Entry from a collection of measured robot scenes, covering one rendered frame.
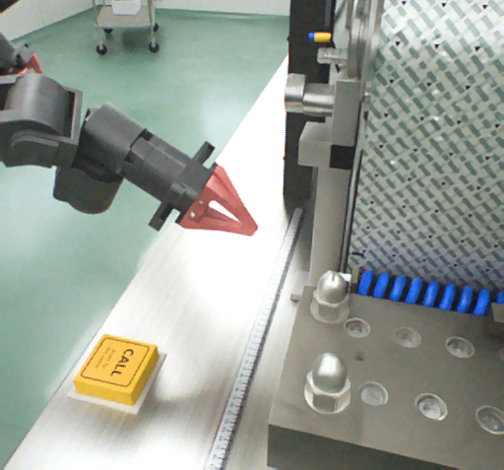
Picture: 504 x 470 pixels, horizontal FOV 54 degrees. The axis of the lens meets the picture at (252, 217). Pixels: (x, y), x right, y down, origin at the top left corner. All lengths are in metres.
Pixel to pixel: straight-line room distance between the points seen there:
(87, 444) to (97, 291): 1.57
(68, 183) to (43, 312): 1.54
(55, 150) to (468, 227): 0.39
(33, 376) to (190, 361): 1.30
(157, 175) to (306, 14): 0.37
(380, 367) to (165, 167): 0.27
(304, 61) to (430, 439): 0.56
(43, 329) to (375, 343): 1.67
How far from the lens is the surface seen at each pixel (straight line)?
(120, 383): 0.58
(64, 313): 2.06
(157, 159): 0.51
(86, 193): 0.57
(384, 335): 0.47
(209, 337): 0.63
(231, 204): 0.51
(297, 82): 0.54
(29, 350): 1.97
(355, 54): 0.46
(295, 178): 0.87
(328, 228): 0.61
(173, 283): 0.71
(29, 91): 0.52
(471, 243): 0.51
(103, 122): 0.52
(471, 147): 0.46
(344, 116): 0.53
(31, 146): 0.50
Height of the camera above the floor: 1.37
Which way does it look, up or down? 34 degrees down
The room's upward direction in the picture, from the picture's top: straight up
